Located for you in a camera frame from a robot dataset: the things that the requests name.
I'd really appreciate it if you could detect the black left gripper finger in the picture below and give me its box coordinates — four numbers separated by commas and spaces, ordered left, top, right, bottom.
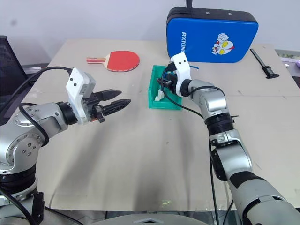
101, 99, 132, 118
101, 90, 122, 102

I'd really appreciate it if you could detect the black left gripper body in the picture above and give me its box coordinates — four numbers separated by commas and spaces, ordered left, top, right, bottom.
82, 92, 106, 124

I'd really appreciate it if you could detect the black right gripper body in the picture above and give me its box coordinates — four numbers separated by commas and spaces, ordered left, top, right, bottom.
164, 62, 180, 95

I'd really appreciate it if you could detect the blue cable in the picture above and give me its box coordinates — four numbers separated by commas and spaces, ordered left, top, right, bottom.
164, 65, 200, 82

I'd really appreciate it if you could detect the green plastic bin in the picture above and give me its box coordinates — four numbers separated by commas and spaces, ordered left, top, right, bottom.
148, 65, 184, 111

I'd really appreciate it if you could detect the red table tennis paddle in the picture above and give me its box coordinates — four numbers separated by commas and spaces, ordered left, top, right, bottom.
86, 50, 141, 72

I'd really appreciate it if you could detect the blue padded kick shield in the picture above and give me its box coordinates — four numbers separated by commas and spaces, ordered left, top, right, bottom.
166, 6, 259, 64

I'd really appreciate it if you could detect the black mesh chair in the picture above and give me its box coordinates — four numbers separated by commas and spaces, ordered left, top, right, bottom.
0, 35, 30, 126

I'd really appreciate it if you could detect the black vernier caliper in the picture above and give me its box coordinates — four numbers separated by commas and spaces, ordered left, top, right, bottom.
249, 48, 280, 79

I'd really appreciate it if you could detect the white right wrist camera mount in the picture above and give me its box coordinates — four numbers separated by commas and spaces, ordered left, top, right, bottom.
170, 52, 193, 98

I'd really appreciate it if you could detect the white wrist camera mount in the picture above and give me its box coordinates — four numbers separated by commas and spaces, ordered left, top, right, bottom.
170, 52, 193, 98
65, 67, 97, 125

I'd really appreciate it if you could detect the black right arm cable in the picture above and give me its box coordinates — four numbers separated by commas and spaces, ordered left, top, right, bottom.
160, 76, 222, 225

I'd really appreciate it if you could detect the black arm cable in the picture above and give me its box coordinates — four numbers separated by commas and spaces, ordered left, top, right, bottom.
0, 66, 72, 147
160, 76, 222, 225

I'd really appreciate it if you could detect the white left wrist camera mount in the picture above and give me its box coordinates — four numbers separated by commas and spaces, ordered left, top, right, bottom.
65, 67, 97, 125

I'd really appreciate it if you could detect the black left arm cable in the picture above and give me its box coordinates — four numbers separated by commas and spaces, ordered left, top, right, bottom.
0, 66, 72, 147

